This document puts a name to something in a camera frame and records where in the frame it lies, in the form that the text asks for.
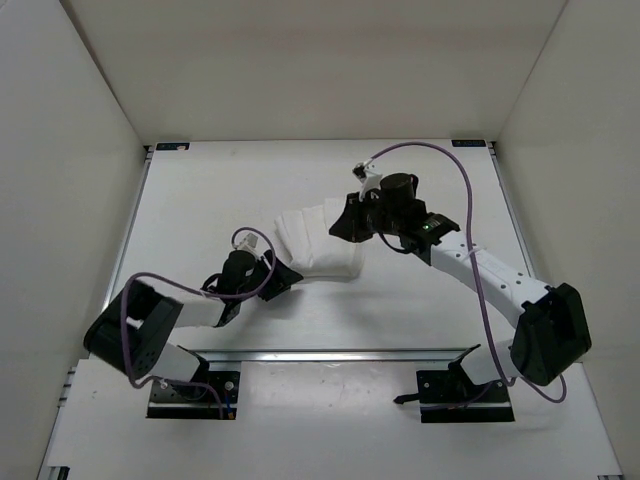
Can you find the blue corner label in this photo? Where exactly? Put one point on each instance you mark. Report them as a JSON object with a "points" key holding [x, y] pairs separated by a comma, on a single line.
{"points": [[172, 146], [468, 143]]}

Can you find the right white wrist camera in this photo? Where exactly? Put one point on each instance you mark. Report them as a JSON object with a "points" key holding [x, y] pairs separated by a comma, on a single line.
{"points": [[368, 177]]}

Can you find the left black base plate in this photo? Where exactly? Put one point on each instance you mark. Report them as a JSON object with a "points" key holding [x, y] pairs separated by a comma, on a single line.
{"points": [[197, 403]]}

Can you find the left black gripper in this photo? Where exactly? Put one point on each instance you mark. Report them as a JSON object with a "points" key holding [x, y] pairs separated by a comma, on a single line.
{"points": [[283, 277]]}

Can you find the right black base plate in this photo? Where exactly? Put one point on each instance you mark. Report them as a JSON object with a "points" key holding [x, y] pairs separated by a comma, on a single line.
{"points": [[444, 400]]}

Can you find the white skirt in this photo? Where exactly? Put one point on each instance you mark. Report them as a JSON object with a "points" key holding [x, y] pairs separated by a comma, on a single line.
{"points": [[310, 249]]}

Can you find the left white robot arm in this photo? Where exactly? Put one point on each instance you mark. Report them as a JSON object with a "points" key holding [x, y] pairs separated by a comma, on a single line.
{"points": [[132, 332]]}

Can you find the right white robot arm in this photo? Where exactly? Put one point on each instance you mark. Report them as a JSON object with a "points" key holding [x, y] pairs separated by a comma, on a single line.
{"points": [[549, 322]]}

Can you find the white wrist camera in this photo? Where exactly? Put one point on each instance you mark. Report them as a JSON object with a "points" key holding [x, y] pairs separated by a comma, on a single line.
{"points": [[247, 244], [368, 177]]}

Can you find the left blue corner label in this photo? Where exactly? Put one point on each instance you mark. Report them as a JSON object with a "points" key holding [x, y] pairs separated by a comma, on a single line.
{"points": [[172, 146]]}

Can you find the aluminium front rail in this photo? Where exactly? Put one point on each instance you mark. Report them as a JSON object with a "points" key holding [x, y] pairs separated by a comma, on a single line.
{"points": [[331, 356]]}

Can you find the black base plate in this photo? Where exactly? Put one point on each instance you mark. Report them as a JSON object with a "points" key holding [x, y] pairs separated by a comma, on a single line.
{"points": [[197, 403], [444, 400]]}

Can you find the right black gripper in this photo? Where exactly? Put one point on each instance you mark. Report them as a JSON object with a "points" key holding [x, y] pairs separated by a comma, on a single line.
{"points": [[349, 225]]}

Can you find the right blue corner label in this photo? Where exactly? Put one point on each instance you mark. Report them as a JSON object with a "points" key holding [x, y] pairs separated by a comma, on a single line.
{"points": [[468, 143]]}

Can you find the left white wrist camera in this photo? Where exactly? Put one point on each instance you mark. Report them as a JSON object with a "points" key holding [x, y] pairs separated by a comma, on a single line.
{"points": [[247, 244]]}

